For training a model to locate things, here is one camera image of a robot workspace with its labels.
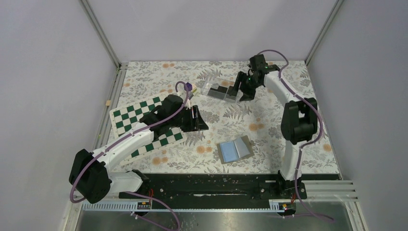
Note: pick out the floral table cloth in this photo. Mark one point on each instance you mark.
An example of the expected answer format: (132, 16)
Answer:
(258, 119)

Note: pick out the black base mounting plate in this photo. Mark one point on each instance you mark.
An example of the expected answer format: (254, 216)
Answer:
(212, 191)

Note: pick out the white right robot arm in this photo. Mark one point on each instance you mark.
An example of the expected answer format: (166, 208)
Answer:
(300, 119)

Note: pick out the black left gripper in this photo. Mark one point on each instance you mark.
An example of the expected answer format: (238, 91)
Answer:
(200, 124)

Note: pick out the clear acrylic card tray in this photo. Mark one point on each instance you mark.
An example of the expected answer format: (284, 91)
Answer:
(214, 82)

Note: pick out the black credit card right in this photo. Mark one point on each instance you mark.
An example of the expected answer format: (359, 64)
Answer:
(231, 95)

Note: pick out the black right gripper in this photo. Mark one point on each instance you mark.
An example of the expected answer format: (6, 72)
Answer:
(248, 95)

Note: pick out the grey card holder wallet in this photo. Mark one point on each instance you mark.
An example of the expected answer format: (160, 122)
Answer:
(235, 150)

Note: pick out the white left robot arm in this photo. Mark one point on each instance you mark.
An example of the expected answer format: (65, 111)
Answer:
(91, 173)

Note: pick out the purple yellow cube stack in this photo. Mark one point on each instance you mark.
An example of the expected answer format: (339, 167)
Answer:
(192, 88)

